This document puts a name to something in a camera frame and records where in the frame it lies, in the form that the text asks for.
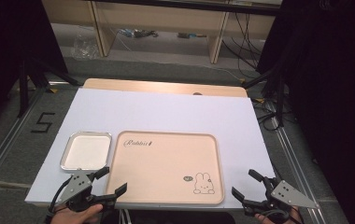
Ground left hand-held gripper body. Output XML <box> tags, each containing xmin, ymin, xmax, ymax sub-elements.
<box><xmin>56</xmin><ymin>172</ymin><xmax>108</xmax><ymax>213</ymax></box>

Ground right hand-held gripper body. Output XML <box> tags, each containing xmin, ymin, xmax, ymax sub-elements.
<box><xmin>243</xmin><ymin>179</ymin><xmax>320</xmax><ymax>219</ymax></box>

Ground person's right hand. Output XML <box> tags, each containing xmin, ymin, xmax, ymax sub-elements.
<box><xmin>254</xmin><ymin>205</ymin><xmax>305</xmax><ymax>224</ymax></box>

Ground person's left hand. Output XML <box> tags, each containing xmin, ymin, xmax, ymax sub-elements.
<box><xmin>50</xmin><ymin>203</ymin><xmax>104</xmax><ymax>224</ymax></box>

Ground small white metal-rimmed tray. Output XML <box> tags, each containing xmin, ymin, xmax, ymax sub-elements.
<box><xmin>59</xmin><ymin>131</ymin><xmax>113</xmax><ymax>174</ymax></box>

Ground pink tray with rabbit print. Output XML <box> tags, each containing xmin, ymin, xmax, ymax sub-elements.
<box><xmin>105</xmin><ymin>130</ymin><xmax>226</xmax><ymax>206</ymax></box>

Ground person's dark clothing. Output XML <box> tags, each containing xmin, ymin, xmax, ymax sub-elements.
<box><xmin>100</xmin><ymin>209</ymin><xmax>236</xmax><ymax>224</ymax></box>

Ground black metal stand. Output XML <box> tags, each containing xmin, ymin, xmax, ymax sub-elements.
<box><xmin>241</xmin><ymin>67</ymin><xmax>288</xmax><ymax>129</ymax></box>
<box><xmin>16</xmin><ymin>58</ymin><xmax>82</xmax><ymax>119</ymax></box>

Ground white board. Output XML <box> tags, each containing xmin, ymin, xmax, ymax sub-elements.
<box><xmin>24</xmin><ymin>87</ymin><xmax>276</xmax><ymax>210</ymax></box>

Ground wooden table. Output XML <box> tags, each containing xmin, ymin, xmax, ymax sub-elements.
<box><xmin>82</xmin><ymin>77</ymin><xmax>249</xmax><ymax>98</ymax></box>

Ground dark curtain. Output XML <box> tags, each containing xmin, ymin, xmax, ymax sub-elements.
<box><xmin>0</xmin><ymin>0</ymin><xmax>70</xmax><ymax>139</ymax></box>
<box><xmin>255</xmin><ymin>0</ymin><xmax>355</xmax><ymax>224</ymax></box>

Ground clear plastic bag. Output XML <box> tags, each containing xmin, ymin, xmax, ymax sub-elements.
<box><xmin>70</xmin><ymin>32</ymin><xmax>101</xmax><ymax>61</ymax></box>

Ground blue and black floor clutter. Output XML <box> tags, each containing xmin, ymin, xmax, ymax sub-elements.
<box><xmin>117</xmin><ymin>28</ymin><xmax>160</xmax><ymax>39</ymax></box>

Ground brown floor item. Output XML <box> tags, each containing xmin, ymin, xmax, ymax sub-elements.
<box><xmin>177</xmin><ymin>31</ymin><xmax>208</xmax><ymax>39</ymax></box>

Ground light wooden desk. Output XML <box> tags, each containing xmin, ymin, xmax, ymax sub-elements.
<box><xmin>41</xmin><ymin>0</ymin><xmax>283</xmax><ymax>65</ymax></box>

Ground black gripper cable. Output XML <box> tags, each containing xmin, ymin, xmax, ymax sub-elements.
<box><xmin>44</xmin><ymin>175</ymin><xmax>74</xmax><ymax>224</ymax></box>
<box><xmin>257</xmin><ymin>208</ymin><xmax>292</xmax><ymax>224</ymax></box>

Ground aluminium floor rail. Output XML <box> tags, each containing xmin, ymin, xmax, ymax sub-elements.
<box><xmin>0</xmin><ymin>81</ymin><xmax>74</xmax><ymax>198</ymax></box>
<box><xmin>263</xmin><ymin>98</ymin><xmax>329</xmax><ymax>224</ymax></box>

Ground black floor cables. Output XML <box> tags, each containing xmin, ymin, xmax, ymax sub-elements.
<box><xmin>221</xmin><ymin>11</ymin><xmax>263</xmax><ymax>73</ymax></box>

